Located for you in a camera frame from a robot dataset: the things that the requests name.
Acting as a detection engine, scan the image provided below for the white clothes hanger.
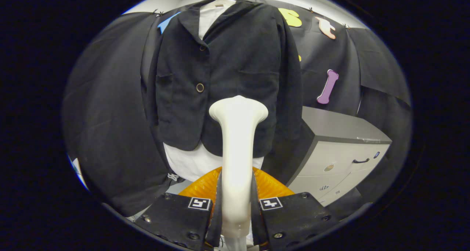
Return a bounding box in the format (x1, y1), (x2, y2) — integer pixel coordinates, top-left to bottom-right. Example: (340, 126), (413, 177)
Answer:
(200, 0), (236, 9)

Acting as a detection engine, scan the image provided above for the black backdrop cloth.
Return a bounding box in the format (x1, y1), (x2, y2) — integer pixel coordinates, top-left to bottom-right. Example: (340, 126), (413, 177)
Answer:
(62, 0), (412, 217)

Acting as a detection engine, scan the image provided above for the grey cabinet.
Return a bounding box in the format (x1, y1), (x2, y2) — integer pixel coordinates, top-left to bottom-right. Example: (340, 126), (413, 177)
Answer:
(286, 106), (392, 207)

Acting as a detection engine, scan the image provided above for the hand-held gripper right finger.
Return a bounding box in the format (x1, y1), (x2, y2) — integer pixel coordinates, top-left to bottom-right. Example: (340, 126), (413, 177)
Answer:
(250, 167), (340, 250)

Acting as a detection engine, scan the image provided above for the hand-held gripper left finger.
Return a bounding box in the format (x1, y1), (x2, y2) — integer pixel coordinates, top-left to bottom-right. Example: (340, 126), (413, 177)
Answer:
(134, 167), (223, 251)

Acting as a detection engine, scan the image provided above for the black suit jacket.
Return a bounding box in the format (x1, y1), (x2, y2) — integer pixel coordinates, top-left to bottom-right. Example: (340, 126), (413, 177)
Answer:
(141, 0), (303, 158)

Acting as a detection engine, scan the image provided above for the white shirt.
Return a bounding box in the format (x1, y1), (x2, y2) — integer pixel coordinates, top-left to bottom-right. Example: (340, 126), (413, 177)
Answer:
(163, 3), (265, 182)

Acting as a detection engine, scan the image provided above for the white garment steamer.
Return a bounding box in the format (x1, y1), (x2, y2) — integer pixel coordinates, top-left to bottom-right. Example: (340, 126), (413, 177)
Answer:
(209, 95), (268, 251)

